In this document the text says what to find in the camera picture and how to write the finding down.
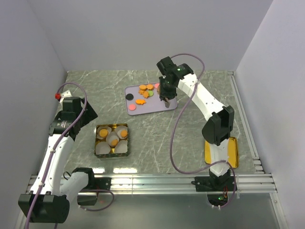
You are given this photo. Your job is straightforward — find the round orange cookie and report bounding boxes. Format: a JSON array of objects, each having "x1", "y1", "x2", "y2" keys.
[
  {"x1": 99, "y1": 129, "x2": 109, "y2": 138},
  {"x1": 119, "y1": 130, "x2": 128, "y2": 139},
  {"x1": 110, "y1": 139, "x2": 119, "y2": 147}
]

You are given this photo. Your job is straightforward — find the orange flower cookie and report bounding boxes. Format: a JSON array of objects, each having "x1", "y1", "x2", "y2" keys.
[{"x1": 146, "y1": 84, "x2": 154, "y2": 90}]

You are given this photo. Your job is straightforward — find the green gold cookie tin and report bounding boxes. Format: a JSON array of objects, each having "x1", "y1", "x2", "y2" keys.
[{"x1": 94, "y1": 123, "x2": 130, "y2": 158}]

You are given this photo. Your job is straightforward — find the gold tin lid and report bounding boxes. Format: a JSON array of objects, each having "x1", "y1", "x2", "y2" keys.
[{"x1": 204, "y1": 137, "x2": 239, "y2": 168}]

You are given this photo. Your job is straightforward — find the metal tongs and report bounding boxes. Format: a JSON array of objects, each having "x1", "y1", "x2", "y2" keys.
[{"x1": 163, "y1": 98, "x2": 170, "y2": 108}]

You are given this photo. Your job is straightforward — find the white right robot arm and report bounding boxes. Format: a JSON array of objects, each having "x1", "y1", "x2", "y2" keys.
[{"x1": 156, "y1": 57, "x2": 234, "y2": 190}]

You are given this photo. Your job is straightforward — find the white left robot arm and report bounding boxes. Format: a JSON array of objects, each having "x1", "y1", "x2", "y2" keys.
[{"x1": 18, "y1": 96, "x2": 98, "y2": 228}]

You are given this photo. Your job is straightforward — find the white paper cup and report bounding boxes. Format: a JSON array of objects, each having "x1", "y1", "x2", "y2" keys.
[
  {"x1": 96, "y1": 125, "x2": 112, "y2": 139},
  {"x1": 114, "y1": 125, "x2": 128, "y2": 139},
  {"x1": 106, "y1": 131, "x2": 120, "y2": 147},
  {"x1": 114, "y1": 140, "x2": 128, "y2": 154},
  {"x1": 95, "y1": 142, "x2": 111, "y2": 155}
]

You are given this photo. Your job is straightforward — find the green round cookie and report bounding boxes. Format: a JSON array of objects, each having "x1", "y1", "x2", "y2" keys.
[{"x1": 147, "y1": 91, "x2": 153, "y2": 97}]

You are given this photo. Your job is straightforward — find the orange sandwich cookie top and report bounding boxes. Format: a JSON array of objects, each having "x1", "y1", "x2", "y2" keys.
[{"x1": 139, "y1": 84, "x2": 147, "y2": 91}]

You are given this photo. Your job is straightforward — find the orange leaf cookie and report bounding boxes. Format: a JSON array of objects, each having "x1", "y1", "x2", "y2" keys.
[{"x1": 142, "y1": 91, "x2": 149, "y2": 98}]

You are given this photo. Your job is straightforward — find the purple tray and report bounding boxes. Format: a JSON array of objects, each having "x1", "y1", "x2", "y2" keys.
[{"x1": 124, "y1": 83, "x2": 178, "y2": 115}]

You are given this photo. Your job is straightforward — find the pink round cookie left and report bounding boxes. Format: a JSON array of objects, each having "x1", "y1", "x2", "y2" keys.
[{"x1": 128, "y1": 104, "x2": 136, "y2": 111}]

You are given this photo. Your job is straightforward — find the black sandwich cookie left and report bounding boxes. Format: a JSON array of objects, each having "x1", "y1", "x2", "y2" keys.
[{"x1": 125, "y1": 94, "x2": 134, "y2": 101}]

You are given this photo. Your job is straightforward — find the orange fish cookie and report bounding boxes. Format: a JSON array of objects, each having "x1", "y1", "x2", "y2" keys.
[{"x1": 135, "y1": 99, "x2": 146, "y2": 105}]

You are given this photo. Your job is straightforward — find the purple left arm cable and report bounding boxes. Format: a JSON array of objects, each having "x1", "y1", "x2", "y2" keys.
[{"x1": 24, "y1": 82, "x2": 115, "y2": 229}]

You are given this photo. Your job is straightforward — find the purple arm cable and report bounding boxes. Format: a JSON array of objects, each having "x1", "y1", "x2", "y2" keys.
[
  {"x1": 24, "y1": 82, "x2": 115, "y2": 229},
  {"x1": 169, "y1": 52, "x2": 237, "y2": 209}
]

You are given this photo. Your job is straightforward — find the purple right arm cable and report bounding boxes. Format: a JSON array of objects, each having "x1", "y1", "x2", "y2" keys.
[{"x1": 169, "y1": 52, "x2": 237, "y2": 209}]

